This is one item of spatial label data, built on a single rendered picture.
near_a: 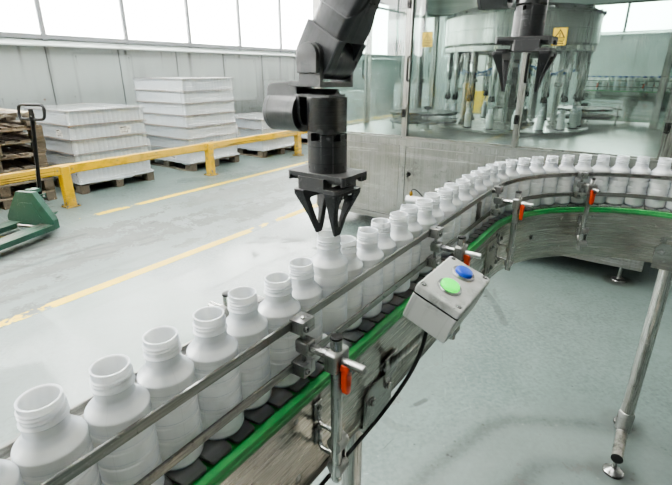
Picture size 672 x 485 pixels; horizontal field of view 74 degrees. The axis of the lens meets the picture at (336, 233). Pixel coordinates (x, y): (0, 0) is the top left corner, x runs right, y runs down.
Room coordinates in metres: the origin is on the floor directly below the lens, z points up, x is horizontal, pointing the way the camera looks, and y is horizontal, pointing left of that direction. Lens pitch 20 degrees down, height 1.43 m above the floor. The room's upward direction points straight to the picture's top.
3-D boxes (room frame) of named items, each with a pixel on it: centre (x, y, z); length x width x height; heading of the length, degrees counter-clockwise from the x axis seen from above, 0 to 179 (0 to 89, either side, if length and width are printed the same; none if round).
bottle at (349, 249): (0.70, -0.02, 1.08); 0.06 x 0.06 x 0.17
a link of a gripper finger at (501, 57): (0.94, -0.35, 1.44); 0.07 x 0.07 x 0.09; 55
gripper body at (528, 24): (0.93, -0.37, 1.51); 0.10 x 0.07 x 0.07; 55
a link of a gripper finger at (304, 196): (0.65, 0.02, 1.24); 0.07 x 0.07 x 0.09; 55
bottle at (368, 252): (0.74, -0.06, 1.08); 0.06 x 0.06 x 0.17
